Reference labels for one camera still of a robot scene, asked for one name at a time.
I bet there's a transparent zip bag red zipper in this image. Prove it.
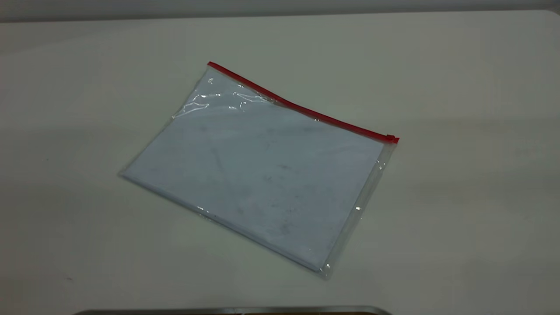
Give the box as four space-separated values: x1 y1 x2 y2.
118 61 400 280

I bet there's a grey metal edge strip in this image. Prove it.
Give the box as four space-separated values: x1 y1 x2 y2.
72 305 393 315

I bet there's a white paper sheet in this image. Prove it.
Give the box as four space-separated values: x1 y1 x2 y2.
120 77 385 272

